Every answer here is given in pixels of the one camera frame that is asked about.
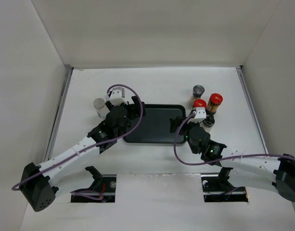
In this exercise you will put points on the red lid chili jar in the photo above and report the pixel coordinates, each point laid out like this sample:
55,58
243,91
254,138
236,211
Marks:
199,103

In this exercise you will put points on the black rectangular tray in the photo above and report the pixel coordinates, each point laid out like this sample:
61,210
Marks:
154,127

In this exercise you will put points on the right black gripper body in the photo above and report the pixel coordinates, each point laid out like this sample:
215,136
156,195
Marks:
190,125

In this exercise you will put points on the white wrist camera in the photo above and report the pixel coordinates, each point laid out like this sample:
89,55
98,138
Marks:
115,96
200,114

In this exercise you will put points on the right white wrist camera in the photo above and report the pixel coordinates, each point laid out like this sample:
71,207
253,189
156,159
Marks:
200,114

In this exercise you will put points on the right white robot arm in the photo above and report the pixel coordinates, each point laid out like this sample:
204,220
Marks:
272,172

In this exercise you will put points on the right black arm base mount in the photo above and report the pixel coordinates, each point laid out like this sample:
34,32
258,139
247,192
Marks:
217,189

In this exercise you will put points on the grey lid seasoning jar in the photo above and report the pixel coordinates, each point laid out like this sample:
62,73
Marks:
198,91

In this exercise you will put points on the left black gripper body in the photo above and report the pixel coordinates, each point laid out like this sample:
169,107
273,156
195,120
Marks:
130,111

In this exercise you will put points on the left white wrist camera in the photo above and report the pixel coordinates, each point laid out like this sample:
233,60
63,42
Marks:
115,96

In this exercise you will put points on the black cap white bottle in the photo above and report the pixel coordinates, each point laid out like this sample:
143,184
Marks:
208,123

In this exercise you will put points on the red lid sauce jar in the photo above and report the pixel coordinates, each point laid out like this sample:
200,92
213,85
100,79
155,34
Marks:
214,102

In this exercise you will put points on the blue label sago bottle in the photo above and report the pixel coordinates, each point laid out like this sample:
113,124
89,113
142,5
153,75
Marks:
99,104

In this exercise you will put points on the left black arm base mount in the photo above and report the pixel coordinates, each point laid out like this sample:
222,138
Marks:
102,190

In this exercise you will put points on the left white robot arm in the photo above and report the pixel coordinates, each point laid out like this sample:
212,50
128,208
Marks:
71,170

